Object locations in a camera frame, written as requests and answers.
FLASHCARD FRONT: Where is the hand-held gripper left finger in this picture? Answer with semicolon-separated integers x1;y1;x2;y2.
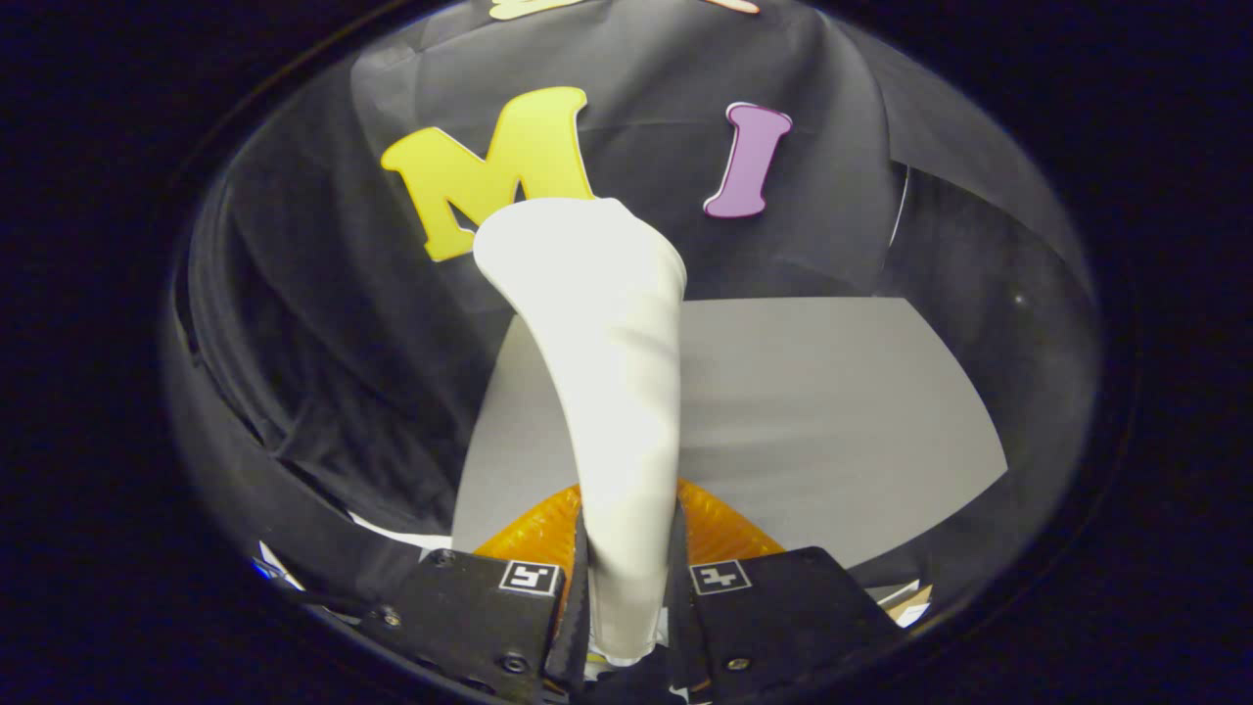
357;482;591;705

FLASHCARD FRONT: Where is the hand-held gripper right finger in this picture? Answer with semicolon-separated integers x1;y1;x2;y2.
669;478;906;701

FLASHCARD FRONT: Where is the white garment steamer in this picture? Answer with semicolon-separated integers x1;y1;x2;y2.
473;198;688;667

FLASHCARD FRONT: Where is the black suit jacket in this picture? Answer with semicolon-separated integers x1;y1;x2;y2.
181;166;510;603

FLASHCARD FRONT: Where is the grey cabinet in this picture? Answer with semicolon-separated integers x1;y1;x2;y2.
450;297;1009;574

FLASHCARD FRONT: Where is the black backdrop cloth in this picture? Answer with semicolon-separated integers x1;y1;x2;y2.
176;0;1097;588

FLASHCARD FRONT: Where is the white wall cable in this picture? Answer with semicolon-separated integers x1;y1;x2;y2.
889;164;911;248

